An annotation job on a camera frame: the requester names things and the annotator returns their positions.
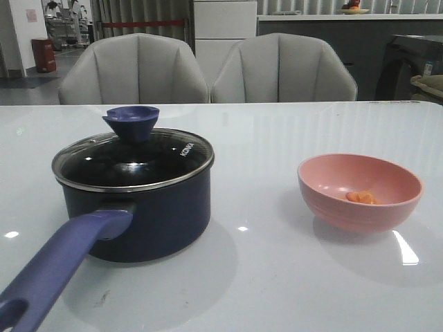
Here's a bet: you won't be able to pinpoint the dark blue saucepan purple handle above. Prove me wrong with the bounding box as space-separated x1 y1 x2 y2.
1 167 211 331

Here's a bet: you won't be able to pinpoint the glass pot lid purple knob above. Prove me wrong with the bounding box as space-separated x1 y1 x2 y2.
52 105 215 193

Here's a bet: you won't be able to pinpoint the pink plastic bowl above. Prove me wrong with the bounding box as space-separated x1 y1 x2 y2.
298 154 424 234

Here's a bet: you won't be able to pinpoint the orange ham pieces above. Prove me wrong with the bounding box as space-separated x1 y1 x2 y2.
345 190 380 205

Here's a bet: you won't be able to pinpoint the right grey upholstered chair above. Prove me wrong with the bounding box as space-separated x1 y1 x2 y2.
210 33 358 103

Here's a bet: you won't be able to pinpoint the grey upholstered chair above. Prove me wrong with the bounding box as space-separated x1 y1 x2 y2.
58 33 210 105
210 33 358 103

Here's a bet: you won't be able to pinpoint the left grey upholstered chair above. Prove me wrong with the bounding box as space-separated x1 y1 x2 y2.
58 33 210 105

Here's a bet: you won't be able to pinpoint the white cabinet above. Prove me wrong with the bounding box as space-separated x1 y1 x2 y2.
193 1 257 85

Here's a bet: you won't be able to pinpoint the red barrier tape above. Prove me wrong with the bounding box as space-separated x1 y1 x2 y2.
101 19 187 28

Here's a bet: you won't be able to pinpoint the dark grey counter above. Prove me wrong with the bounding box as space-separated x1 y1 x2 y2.
256 14 443 101

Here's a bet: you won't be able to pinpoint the fruit plate on counter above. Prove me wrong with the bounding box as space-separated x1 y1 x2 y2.
339 0 370 15

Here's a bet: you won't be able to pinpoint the red bin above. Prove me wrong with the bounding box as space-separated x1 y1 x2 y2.
31 38 57 73

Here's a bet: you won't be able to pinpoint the dark appliance at right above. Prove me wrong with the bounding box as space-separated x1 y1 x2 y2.
374 35 442 100

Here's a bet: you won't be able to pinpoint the beige cushion at right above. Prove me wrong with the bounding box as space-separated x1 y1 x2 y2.
410 74 443 105

